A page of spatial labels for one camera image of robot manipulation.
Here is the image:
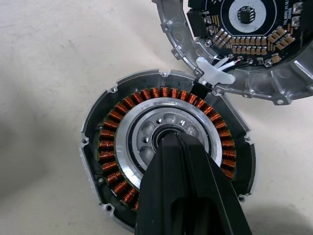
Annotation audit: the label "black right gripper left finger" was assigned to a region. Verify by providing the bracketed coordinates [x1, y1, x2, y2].
[133, 134, 197, 235]

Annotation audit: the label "silver motor lid circuit board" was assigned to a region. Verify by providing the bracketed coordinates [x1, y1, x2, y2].
[151, 0, 313, 106]

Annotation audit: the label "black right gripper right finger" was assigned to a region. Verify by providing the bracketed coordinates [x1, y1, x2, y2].
[170, 133, 253, 235]

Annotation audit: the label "silver motor housing copper windings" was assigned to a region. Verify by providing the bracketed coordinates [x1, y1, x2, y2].
[78, 69, 257, 233]

